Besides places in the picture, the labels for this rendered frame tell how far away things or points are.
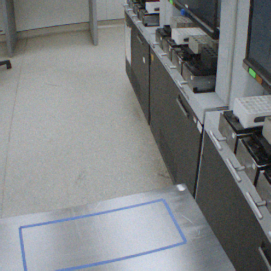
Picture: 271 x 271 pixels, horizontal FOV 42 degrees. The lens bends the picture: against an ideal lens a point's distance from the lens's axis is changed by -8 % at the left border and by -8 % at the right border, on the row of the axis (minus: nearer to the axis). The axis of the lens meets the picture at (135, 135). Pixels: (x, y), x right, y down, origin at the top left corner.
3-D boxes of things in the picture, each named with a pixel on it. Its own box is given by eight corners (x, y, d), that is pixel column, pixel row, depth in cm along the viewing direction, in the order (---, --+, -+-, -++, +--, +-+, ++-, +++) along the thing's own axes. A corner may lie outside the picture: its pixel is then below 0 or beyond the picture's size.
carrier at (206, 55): (215, 71, 143) (216, 57, 139) (210, 71, 142) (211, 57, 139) (204, 59, 152) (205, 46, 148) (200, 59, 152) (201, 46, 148)
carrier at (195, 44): (201, 55, 155) (202, 43, 151) (197, 56, 154) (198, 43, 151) (192, 46, 164) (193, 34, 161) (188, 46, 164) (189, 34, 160)
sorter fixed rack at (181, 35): (225, 38, 181) (226, 27, 177) (233, 45, 172) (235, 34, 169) (170, 40, 176) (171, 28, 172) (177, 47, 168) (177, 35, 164)
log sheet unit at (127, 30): (125, 56, 298) (124, 16, 277) (132, 69, 276) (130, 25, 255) (122, 56, 297) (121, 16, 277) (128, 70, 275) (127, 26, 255)
